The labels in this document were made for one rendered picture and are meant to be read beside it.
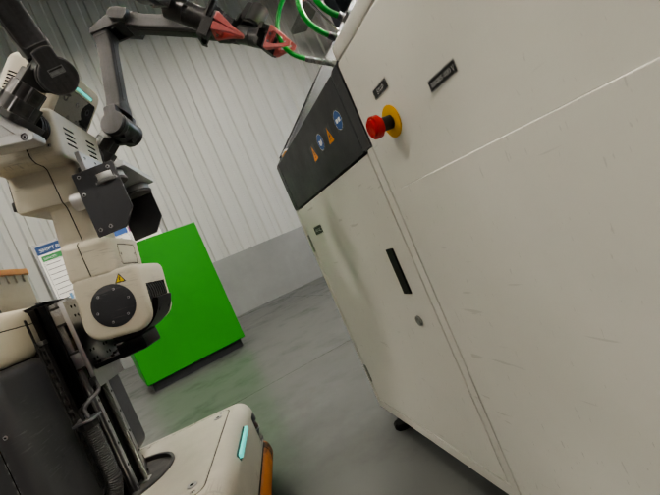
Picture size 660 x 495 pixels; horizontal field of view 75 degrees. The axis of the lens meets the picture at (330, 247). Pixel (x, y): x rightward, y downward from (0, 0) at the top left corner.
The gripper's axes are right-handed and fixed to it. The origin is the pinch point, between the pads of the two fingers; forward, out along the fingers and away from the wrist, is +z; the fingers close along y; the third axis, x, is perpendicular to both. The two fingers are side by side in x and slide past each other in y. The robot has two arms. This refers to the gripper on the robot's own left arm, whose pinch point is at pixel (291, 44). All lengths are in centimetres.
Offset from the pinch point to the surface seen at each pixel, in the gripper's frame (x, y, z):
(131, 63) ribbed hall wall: -41, 387, -605
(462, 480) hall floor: 90, 3, 87
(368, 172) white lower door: 29, -29, 50
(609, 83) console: 18, -65, 83
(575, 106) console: 20, -62, 81
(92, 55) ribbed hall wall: -30, 346, -643
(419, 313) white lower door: 52, -20, 67
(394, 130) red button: 23, -42, 57
